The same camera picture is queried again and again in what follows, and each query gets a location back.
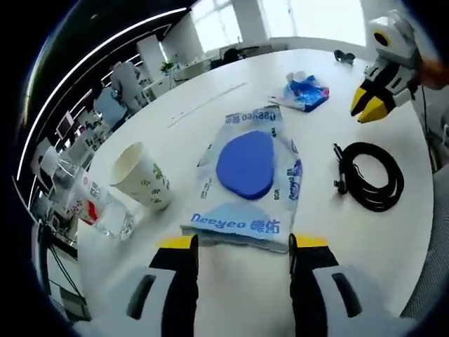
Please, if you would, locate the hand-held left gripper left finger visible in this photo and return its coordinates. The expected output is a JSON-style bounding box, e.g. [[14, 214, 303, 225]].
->
[[98, 234, 200, 337]]

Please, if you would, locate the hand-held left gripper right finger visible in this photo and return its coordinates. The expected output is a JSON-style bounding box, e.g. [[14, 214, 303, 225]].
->
[[288, 232, 404, 337]]

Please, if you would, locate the blue tissue packet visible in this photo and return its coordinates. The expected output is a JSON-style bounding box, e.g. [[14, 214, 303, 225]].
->
[[268, 70, 330, 113]]

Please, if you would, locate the black cable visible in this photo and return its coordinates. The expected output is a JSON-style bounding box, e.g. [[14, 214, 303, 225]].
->
[[332, 141, 405, 213]]

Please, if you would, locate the white leaf-print paper cup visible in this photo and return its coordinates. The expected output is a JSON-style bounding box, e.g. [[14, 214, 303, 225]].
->
[[109, 141, 175, 211]]

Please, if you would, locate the clear plastic water bottle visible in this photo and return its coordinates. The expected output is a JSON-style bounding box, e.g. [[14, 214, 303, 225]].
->
[[48, 157, 136, 242]]

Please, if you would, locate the wet wipes pack blue lid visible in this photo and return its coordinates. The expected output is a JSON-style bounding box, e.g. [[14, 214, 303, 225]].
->
[[180, 105, 303, 253]]

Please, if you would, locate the small black object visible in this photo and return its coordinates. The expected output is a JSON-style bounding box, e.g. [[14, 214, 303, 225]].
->
[[333, 49, 356, 66]]

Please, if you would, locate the white table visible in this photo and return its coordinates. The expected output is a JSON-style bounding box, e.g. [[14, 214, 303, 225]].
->
[[75, 47, 438, 337]]

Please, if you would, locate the grey fabric chair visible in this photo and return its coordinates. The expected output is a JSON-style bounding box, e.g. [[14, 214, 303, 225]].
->
[[399, 168, 449, 320]]

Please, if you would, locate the black office chair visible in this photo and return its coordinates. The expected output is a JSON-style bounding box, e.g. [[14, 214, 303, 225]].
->
[[222, 48, 246, 64]]

